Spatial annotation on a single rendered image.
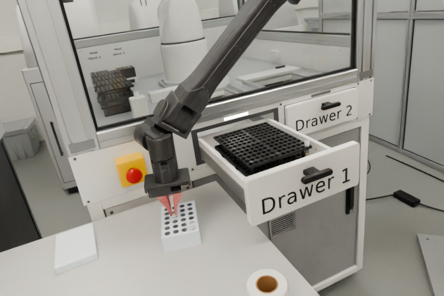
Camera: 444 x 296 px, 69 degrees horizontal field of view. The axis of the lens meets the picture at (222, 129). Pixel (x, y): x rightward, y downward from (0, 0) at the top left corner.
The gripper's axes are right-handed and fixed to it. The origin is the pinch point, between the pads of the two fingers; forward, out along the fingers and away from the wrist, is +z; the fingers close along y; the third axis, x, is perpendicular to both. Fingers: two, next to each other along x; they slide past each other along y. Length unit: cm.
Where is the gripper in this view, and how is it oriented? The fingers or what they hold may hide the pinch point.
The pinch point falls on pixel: (173, 211)
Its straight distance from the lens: 80.1
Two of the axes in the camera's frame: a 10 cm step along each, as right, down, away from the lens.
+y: -9.8, 1.6, -1.4
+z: 1.0, 9.3, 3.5
